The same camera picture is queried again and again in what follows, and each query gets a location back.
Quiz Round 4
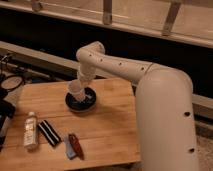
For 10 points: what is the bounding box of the metal shelf bracket right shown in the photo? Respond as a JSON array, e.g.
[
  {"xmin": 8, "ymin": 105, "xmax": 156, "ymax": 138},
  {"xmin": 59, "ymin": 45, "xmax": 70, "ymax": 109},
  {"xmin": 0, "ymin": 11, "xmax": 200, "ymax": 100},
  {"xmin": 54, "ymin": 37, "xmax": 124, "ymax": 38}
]
[{"xmin": 162, "ymin": 0, "xmax": 181, "ymax": 36}]

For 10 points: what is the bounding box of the black device at left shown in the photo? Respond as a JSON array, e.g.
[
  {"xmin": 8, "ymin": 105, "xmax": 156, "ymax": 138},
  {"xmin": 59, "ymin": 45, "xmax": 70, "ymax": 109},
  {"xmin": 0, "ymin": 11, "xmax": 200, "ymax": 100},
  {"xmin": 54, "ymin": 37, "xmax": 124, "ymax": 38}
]
[{"xmin": 0, "ymin": 100, "xmax": 15, "ymax": 151}]

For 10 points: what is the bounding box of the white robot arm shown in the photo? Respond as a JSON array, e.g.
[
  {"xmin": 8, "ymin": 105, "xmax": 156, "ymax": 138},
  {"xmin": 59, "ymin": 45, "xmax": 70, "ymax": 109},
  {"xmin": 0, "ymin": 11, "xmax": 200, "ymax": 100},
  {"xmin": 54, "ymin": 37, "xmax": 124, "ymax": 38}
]
[{"xmin": 76, "ymin": 41, "xmax": 199, "ymax": 171}]

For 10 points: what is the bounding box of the metal shelf bracket middle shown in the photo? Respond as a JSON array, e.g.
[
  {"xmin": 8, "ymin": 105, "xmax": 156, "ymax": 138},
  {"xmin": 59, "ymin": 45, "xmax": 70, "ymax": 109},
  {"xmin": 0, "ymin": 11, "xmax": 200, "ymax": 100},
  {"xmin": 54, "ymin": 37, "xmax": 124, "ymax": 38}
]
[{"xmin": 102, "ymin": 0, "xmax": 112, "ymax": 25}]

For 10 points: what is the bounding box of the metal shelf bracket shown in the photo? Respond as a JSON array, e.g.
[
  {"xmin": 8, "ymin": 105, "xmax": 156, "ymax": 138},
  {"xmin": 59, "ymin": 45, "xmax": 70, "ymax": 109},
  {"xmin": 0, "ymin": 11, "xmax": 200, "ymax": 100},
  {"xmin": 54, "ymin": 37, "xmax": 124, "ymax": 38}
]
[
  {"xmin": 162, "ymin": 0, "xmax": 181, "ymax": 36},
  {"xmin": 102, "ymin": 0, "xmax": 112, "ymax": 25}
]

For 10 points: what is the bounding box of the black cable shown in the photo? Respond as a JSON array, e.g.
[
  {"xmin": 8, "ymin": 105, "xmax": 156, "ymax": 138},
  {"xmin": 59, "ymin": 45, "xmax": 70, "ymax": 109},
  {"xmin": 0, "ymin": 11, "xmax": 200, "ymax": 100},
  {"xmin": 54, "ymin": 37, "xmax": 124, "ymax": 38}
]
[{"xmin": 0, "ymin": 53, "xmax": 28, "ymax": 79}]

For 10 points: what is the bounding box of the round white dish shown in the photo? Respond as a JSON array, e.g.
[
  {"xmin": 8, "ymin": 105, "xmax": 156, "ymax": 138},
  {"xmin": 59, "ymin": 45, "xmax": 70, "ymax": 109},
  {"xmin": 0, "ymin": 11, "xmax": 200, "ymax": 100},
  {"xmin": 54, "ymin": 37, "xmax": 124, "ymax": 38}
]
[{"xmin": 0, "ymin": 75, "xmax": 24, "ymax": 91}]

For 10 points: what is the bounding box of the dark ceramic bowl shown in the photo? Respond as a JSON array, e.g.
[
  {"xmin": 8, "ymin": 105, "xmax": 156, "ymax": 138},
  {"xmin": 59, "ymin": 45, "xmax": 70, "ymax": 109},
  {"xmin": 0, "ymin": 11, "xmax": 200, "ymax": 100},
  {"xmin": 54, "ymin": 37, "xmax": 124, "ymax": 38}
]
[{"xmin": 65, "ymin": 87, "xmax": 96, "ymax": 112}]

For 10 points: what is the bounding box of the red pocket knife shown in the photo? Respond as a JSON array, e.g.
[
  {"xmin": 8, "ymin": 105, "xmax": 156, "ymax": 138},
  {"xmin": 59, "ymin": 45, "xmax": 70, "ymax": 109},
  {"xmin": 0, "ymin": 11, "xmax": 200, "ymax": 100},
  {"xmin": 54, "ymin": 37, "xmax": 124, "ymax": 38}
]
[{"xmin": 68, "ymin": 134, "xmax": 84, "ymax": 160}]

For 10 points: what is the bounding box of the black white striped cloth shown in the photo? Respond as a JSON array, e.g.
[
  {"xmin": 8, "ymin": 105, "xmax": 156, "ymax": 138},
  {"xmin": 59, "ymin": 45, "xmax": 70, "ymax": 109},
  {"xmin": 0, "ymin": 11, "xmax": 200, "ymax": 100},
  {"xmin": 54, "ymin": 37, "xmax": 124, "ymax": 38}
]
[{"xmin": 38, "ymin": 120, "xmax": 61, "ymax": 148}]

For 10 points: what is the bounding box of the wooden cutting board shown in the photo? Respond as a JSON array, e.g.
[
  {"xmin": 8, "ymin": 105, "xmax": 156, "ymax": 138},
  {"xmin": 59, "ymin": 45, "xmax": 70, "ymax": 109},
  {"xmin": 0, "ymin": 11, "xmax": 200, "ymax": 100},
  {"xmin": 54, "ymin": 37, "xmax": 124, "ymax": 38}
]
[{"xmin": 0, "ymin": 78, "xmax": 140, "ymax": 171}]

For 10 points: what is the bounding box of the white plastic bottle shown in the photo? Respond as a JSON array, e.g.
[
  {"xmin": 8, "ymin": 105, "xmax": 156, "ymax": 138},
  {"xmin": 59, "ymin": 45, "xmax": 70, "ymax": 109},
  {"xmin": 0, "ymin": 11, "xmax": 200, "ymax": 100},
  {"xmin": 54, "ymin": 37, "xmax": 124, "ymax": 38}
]
[{"xmin": 23, "ymin": 112, "xmax": 38, "ymax": 150}]

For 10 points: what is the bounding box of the blue flat block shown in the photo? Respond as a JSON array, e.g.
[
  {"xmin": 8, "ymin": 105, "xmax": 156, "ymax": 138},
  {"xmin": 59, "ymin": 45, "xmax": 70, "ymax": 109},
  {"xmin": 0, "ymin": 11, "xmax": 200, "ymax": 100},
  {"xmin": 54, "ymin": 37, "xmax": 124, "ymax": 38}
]
[{"xmin": 64, "ymin": 137, "xmax": 76, "ymax": 159}]

